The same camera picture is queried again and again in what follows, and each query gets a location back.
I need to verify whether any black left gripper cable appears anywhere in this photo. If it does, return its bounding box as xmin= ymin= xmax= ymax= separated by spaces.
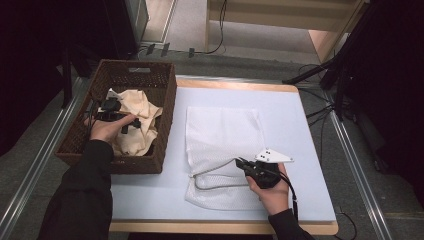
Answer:
xmin=85 ymin=99 xmax=101 ymax=134

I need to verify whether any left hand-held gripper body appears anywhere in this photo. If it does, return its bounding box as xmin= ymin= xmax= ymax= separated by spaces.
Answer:
xmin=96 ymin=88 xmax=130 ymax=122

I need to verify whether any black hanging cable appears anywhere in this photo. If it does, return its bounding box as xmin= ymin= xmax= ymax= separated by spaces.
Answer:
xmin=194 ymin=0 xmax=228 ymax=55

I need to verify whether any person's right hand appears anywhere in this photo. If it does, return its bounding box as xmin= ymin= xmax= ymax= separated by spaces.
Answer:
xmin=246 ymin=163 xmax=290 ymax=216

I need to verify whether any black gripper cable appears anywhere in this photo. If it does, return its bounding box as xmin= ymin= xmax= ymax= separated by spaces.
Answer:
xmin=279 ymin=173 xmax=300 ymax=222
xmin=85 ymin=99 xmax=101 ymax=134

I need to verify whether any white mesh laundry bag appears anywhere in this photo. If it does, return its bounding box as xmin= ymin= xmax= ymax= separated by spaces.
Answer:
xmin=184 ymin=105 xmax=268 ymax=212

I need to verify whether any grey cabinet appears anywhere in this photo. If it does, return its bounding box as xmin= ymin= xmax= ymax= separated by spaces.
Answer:
xmin=103 ymin=0 xmax=149 ymax=59

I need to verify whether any black tripod stand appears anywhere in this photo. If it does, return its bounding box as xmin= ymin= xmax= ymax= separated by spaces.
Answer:
xmin=282 ymin=0 xmax=381 ymax=121

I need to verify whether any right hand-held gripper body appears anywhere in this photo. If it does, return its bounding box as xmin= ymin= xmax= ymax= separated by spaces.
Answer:
xmin=244 ymin=148 xmax=295 ymax=190

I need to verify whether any light wooden shelf unit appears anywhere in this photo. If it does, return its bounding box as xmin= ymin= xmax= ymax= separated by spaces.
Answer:
xmin=204 ymin=0 xmax=368 ymax=64

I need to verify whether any person's left hand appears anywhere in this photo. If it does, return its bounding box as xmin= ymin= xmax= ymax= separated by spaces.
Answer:
xmin=89 ymin=114 xmax=138 ymax=144

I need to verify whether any brown wicker basket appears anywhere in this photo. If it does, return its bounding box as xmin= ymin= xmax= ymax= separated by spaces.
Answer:
xmin=54 ymin=59 xmax=178 ymax=175

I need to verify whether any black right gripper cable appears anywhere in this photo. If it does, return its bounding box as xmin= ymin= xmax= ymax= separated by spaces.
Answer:
xmin=279 ymin=173 xmax=300 ymax=222

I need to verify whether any thin black floor cable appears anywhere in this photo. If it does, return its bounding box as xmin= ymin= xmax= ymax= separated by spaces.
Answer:
xmin=334 ymin=206 xmax=358 ymax=240

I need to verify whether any peach garment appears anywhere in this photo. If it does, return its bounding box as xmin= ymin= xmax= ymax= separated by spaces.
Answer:
xmin=105 ymin=88 xmax=164 ymax=157

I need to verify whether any aluminium floor rail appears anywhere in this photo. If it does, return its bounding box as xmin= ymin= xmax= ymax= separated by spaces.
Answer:
xmin=328 ymin=109 xmax=394 ymax=240
xmin=0 ymin=77 xmax=88 ymax=240

